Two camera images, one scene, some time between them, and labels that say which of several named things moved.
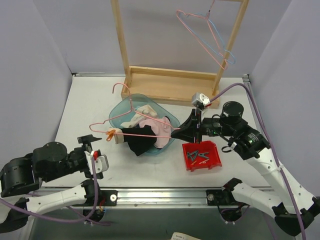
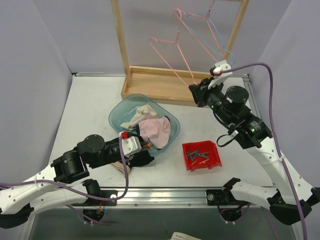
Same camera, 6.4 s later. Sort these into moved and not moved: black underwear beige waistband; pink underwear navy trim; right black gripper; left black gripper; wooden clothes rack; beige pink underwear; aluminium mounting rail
Moved: left black gripper; right black gripper; black underwear beige waistband
Not moved: pink underwear navy trim; aluminium mounting rail; beige pink underwear; wooden clothes rack
